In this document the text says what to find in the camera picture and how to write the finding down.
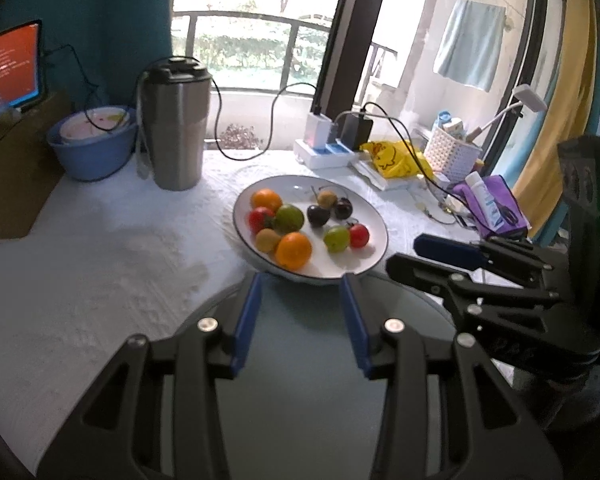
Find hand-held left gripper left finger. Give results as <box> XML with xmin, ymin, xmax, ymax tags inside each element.
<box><xmin>36</xmin><ymin>274</ymin><xmax>263</xmax><ymax>480</ymax></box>

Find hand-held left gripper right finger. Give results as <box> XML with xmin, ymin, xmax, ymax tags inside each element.
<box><xmin>340</xmin><ymin>273</ymin><xmax>563</xmax><ymax>480</ymax></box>

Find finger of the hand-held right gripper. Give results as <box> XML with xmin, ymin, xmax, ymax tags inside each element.
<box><xmin>385</xmin><ymin>253</ymin><xmax>562</xmax><ymax>312</ymax></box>
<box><xmin>413</xmin><ymin>233</ymin><xmax>556</xmax><ymax>290</ymax></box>

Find brown kiwi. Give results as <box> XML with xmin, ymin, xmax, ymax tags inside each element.
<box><xmin>256</xmin><ymin>228</ymin><xmax>282</xmax><ymax>254</ymax></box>

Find orange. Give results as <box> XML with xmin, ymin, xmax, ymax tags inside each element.
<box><xmin>275</xmin><ymin>231</ymin><xmax>313</xmax><ymax>269</ymax></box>
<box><xmin>251</xmin><ymin>188</ymin><xmax>284</xmax><ymax>213</ymax></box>

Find white plate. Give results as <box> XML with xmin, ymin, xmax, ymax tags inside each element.
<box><xmin>232</xmin><ymin>175</ymin><xmax>389</xmax><ymax>287</ymax></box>

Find small green fruit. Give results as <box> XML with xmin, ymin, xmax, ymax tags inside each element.
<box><xmin>323</xmin><ymin>226</ymin><xmax>351</xmax><ymax>254</ymax></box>

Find grey round tray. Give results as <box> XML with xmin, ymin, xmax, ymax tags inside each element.
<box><xmin>172</xmin><ymin>270</ymin><xmax>461</xmax><ymax>480</ymax></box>

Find green lime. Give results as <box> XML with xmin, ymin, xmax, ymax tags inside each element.
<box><xmin>272</xmin><ymin>204</ymin><xmax>306</xmax><ymax>234</ymax></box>

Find white tube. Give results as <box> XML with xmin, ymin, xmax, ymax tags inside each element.
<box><xmin>464</xmin><ymin>171</ymin><xmax>503</xmax><ymax>231</ymax></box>

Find purple pouch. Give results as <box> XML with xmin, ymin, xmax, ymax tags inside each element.
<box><xmin>452</xmin><ymin>175</ymin><xmax>531</xmax><ymax>241</ymax></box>

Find white paper pad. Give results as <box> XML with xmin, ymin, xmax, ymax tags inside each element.
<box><xmin>355</xmin><ymin>160</ymin><xmax>426</xmax><ymax>191</ymax></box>

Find white plastic basket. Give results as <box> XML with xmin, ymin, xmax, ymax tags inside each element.
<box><xmin>423</xmin><ymin>125</ymin><xmax>483</xmax><ymax>181</ymax></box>

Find yellow plastic bag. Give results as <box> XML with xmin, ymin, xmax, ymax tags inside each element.
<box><xmin>361</xmin><ymin>140</ymin><xmax>433</xmax><ymax>180</ymax></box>

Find small carton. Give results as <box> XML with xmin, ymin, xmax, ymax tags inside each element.
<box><xmin>440</xmin><ymin>116</ymin><xmax>466</xmax><ymax>139</ymax></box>

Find black charger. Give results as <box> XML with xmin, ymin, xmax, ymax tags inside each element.
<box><xmin>340</xmin><ymin>112</ymin><xmax>373</xmax><ymax>151</ymax></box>

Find white textured tablecloth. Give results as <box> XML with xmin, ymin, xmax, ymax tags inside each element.
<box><xmin>0</xmin><ymin>150</ymin><xmax>481</xmax><ymax>480</ymax></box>

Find white power strip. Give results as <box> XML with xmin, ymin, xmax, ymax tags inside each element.
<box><xmin>293</xmin><ymin>137</ymin><xmax>361</xmax><ymax>170</ymax></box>

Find white desk lamp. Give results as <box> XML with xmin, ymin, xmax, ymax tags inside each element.
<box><xmin>467</xmin><ymin>84</ymin><xmax>548</xmax><ymax>143</ymax></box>

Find white charger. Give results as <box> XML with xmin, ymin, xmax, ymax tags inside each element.
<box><xmin>305</xmin><ymin>112</ymin><xmax>333</xmax><ymax>150</ymax></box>

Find yellow curtain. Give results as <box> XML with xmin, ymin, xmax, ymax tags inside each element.
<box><xmin>512</xmin><ymin>0</ymin><xmax>598</xmax><ymax>238</ymax></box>

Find stainless steel tumbler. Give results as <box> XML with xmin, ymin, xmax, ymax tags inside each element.
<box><xmin>136</xmin><ymin>56</ymin><xmax>213</xmax><ymax>192</ymax></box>

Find light blue towel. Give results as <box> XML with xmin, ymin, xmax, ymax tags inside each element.
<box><xmin>432</xmin><ymin>0</ymin><xmax>507</xmax><ymax>92</ymax></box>

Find blue plastic basin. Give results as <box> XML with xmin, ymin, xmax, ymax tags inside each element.
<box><xmin>47</xmin><ymin>105</ymin><xmax>138</xmax><ymax>182</ymax></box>

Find white pink bowl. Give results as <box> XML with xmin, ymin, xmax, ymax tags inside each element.
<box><xmin>60</xmin><ymin>106</ymin><xmax>131</xmax><ymax>141</ymax></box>

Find balcony railing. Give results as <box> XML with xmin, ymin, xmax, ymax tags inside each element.
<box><xmin>171</xmin><ymin>10</ymin><xmax>398</xmax><ymax>93</ymax></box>

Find cardboard box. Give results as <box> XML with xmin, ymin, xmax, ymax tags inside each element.
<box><xmin>0</xmin><ymin>89</ymin><xmax>76</xmax><ymax>241</ymax></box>

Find teal curtain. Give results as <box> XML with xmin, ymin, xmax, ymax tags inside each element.
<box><xmin>0</xmin><ymin>0</ymin><xmax>181</xmax><ymax>111</ymax></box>

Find computer monitor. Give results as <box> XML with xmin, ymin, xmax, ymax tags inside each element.
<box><xmin>0</xmin><ymin>19</ymin><xmax>45</xmax><ymax>113</ymax></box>

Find black cable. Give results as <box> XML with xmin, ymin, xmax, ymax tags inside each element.
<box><xmin>42</xmin><ymin>44</ymin><xmax>111</xmax><ymax>111</ymax></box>
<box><xmin>212</xmin><ymin>82</ymin><xmax>323</xmax><ymax>161</ymax></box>
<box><xmin>360</xmin><ymin>102</ymin><xmax>461</xmax><ymax>201</ymax></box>

